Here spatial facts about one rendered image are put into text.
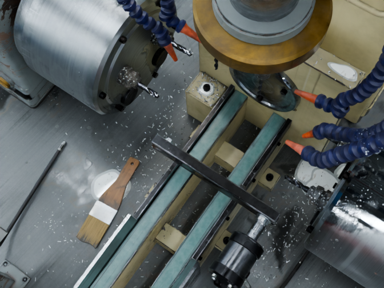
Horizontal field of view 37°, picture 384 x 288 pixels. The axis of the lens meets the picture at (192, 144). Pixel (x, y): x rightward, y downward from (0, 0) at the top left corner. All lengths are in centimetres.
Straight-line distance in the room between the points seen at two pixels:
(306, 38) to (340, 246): 33
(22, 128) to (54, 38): 37
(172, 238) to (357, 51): 49
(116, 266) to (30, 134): 40
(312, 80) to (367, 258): 30
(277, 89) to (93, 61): 33
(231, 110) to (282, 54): 43
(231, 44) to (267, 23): 5
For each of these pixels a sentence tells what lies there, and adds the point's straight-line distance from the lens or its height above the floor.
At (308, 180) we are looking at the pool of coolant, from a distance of 123.
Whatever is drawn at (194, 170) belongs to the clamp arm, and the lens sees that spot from 98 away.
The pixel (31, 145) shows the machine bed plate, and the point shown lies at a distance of 130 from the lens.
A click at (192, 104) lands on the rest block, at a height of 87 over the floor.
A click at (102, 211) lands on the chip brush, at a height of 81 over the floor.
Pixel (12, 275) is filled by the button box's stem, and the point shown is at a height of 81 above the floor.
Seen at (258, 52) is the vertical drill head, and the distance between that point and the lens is 72.
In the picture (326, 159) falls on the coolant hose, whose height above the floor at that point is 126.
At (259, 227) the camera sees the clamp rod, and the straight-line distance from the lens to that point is 96.
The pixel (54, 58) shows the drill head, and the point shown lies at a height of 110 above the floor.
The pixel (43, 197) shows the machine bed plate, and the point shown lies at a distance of 125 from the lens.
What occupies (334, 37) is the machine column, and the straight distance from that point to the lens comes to 107.
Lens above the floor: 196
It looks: 69 degrees down
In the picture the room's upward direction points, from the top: 5 degrees counter-clockwise
